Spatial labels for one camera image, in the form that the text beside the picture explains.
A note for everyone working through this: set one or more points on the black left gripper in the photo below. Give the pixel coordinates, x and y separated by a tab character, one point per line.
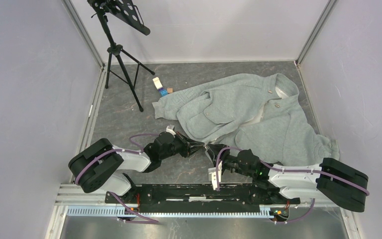
189	145

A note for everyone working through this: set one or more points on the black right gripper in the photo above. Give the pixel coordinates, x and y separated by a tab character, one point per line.
215	150

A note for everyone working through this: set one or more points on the grey zip-up jacket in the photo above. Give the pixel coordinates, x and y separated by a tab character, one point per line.
252	112

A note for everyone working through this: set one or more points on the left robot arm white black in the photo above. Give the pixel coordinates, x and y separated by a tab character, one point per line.
95	167

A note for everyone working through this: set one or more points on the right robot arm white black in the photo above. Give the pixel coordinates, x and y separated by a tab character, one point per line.
329	180

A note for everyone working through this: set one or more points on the white and blue small box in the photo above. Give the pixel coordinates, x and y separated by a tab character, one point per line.
159	86

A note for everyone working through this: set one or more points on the black music stand tripod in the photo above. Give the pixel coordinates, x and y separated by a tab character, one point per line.
129	13

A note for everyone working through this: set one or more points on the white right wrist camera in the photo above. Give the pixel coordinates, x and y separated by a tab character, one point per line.
214	176

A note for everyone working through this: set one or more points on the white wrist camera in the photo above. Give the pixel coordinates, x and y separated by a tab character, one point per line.
214	176
171	129

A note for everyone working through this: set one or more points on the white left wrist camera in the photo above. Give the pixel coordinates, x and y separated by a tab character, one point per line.
171	129

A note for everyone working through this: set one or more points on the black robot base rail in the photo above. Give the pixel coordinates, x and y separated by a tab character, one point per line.
202	198

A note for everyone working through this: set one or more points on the white slotted cable duct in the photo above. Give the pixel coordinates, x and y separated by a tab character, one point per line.
121	212

